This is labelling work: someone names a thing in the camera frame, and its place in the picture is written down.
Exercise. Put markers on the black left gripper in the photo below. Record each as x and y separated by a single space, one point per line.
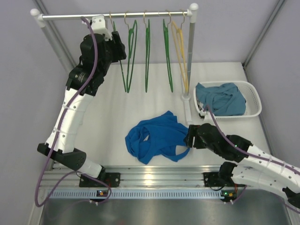
119 48

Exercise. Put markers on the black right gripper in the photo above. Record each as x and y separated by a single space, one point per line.
191 132

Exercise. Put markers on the green hanger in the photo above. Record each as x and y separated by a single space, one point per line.
167 53
147 50
132 40
121 67

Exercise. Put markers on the blue tank top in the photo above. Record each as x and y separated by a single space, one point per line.
162 135

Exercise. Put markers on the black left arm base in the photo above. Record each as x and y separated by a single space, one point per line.
112 179

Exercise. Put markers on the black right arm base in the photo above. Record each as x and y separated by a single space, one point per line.
215 182

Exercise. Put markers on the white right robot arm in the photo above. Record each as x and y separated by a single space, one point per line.
245 164

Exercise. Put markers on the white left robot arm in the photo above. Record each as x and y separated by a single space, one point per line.
97 54

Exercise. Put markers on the yellow hanger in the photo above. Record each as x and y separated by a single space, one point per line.
178 39

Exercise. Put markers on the light blue garment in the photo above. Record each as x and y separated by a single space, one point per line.
223 100

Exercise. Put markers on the silver clothes rack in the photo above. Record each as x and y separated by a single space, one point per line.
44 21

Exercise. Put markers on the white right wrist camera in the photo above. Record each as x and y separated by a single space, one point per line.
204 113

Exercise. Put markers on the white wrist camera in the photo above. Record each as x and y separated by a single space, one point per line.
204 113
99 26

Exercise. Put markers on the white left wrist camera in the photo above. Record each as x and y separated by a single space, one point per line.
99 26

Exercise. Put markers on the aluminium mounting rail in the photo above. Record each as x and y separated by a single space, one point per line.
139 177

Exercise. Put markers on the perforated cable duct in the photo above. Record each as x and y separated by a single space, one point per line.
143 194

